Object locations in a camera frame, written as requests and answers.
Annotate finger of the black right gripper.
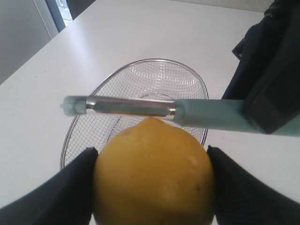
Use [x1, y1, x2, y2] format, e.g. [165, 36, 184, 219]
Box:
[222, 54, 300, 134]

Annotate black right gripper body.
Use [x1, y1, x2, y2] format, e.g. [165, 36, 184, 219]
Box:
[232, 0, 300, 77]

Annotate oval wire mesh basket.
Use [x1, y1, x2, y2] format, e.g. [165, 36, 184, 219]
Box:
[60, 59, 209, 169]

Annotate teal handled vegetable peeler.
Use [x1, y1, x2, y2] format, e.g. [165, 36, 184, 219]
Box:
[60, 95, 300, 138]

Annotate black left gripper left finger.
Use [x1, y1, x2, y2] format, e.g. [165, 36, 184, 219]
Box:
[0, 148, 98, 225]

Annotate yellow lemon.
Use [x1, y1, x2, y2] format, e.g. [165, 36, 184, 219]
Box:
[93, 118, 215, 225]

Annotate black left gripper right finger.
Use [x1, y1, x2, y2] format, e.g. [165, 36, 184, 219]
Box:
[207, 146, 300, 225]

